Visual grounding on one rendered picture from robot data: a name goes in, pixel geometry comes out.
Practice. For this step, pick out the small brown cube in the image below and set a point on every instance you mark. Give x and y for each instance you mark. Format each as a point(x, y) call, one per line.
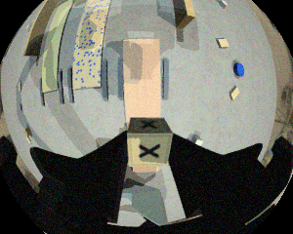
point(27, 132)

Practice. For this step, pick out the small blue block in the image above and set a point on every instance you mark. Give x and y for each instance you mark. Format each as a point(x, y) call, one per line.
point(238, 69)

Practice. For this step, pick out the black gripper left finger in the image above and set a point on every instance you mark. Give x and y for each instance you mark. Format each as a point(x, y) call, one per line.
point(99, 174)

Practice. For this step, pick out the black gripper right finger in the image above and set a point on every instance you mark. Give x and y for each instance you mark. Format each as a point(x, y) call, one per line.
point(200, 173)

